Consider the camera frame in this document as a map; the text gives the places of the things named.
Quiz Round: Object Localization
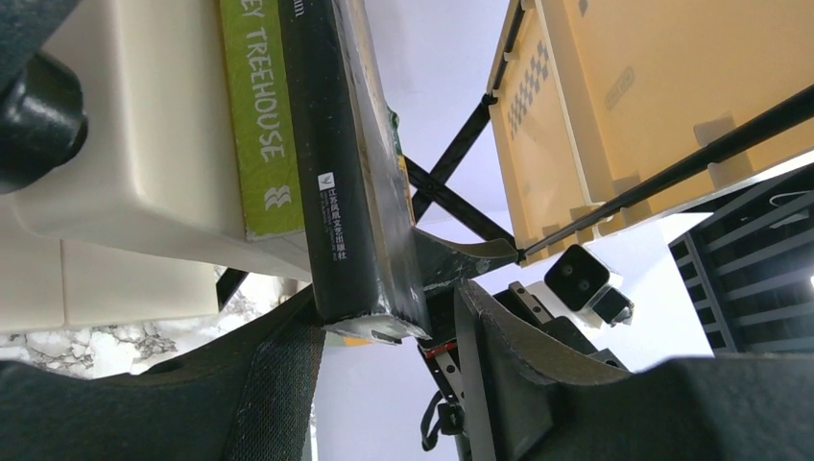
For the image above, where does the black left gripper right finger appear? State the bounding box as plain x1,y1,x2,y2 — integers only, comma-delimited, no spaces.
454,280,813,460

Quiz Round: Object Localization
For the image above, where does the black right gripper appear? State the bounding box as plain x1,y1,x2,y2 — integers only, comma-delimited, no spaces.
413,228,630,460

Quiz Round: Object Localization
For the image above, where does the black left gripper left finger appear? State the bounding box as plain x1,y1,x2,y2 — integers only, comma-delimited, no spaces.
1,289,325,460

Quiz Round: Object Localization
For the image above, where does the black Moon and Sixpence book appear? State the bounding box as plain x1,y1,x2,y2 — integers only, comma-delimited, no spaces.
278,1,431,344

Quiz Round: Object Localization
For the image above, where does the green 65-storey treehouse book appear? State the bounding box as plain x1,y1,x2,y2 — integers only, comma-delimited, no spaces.
219,0,304,242

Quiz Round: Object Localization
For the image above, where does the beige black three-tier shelf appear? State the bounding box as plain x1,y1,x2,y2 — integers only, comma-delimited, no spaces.
0,0,814,335

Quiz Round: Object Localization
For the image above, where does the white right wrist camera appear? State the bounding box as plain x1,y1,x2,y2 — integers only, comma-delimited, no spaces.
543,244,634,328

